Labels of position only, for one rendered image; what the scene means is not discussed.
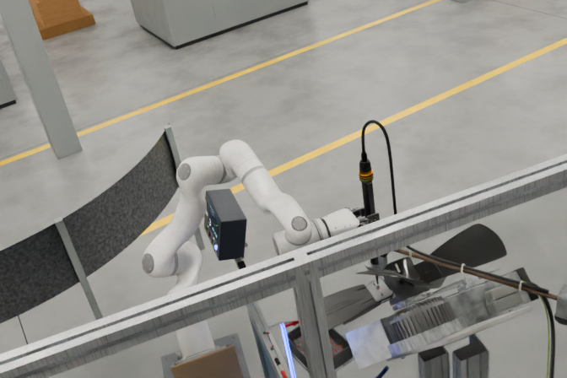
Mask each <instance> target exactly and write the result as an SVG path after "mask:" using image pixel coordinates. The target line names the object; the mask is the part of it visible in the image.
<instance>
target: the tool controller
mask: <svg viewBox="0 0 567 378"><path fill-rule="evenodd" d="M205 200H206V202H207V209H206V212H205V215H204V229H205V230H206V226H207V224H208V215H209V216H210V218H211V220H212V227H211V229H210V227H209V226H208V231H207V230H206V232H207V235H208V233H209V231H211V233H212V237H210V236H209V235H208V238H209V239H210V242H211V244H212V246H213V249H214V246H215V245H216V244H217V246H218V250H217V251H216V250H215V249H214V251H215V253H216V256H217V258H218V259H219V261H223V260H230V259H236V258H240V257H242V258H243V257H244V254H245V247H248V243H247V241H246V222H247V219H246V216H245V215H244V213H243V212H242V210H241V208H240V205H239V203H238V202H237V201H236V199H235V196H234V195H233V193H232V191H231V190H230V189H219V190H209V191H206V197H205ZM212 238H214V244H213V243H212Z"/></svg>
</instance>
